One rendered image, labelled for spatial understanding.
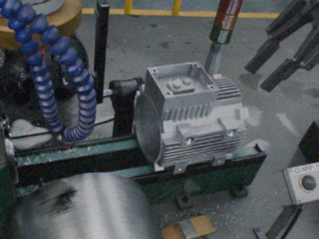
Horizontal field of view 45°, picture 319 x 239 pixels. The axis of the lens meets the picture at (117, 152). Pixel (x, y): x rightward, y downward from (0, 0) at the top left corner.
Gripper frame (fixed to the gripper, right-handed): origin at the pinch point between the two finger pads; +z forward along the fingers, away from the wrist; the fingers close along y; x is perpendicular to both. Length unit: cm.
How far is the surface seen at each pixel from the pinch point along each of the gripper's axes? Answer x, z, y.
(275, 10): 233, 3, -225
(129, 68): 15, 37, -56
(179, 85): -10.4, 12.9, -5.2
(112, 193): -30.2, 21.7, 19.5
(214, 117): -0.6, 14.4, -0.5
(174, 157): -5.6, 24.8, 3.2
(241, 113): 3.3, 10.6, 0.7
